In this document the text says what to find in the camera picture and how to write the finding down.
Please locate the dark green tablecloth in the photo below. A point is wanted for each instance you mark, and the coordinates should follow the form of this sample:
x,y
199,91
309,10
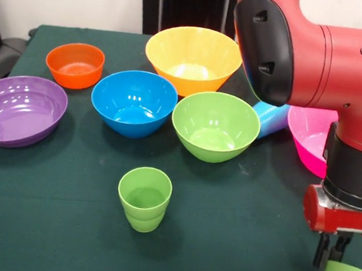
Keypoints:
x,y
63,242

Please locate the stack of green cups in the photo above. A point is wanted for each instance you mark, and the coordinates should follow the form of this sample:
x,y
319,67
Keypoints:
x,y
144,214

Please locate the blue cup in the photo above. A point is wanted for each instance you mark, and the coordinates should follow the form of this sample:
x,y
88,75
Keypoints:
x,y
271,119

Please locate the large yellow-orange bowl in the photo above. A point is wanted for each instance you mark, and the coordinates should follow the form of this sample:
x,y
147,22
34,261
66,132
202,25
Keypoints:
x,y
188,82

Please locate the grey chair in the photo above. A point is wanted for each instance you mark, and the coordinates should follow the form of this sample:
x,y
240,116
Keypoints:
x,y
4,55

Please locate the large green bowl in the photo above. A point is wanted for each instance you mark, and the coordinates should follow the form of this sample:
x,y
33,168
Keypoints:
x,y
214,135

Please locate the blue bowl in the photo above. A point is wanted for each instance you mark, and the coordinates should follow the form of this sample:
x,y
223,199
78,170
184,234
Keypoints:
x,y
131,121

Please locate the small orange bowl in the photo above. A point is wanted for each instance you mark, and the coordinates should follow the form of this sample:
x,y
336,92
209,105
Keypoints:
x,y
73,77

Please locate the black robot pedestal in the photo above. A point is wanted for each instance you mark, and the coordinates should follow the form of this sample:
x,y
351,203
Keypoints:
x,y
185,9

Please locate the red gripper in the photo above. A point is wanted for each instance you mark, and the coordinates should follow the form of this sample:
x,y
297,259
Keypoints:
x,y
341,221

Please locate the wide purple bowl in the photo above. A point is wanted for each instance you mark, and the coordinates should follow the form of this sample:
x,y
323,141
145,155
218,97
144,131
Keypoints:
x,y
17,118

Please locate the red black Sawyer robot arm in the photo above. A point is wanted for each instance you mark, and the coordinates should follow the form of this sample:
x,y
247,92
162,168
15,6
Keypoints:
x,y
327,59

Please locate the large pink bowl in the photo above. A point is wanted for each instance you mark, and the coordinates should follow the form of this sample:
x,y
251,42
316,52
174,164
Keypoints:
x,y
311,134

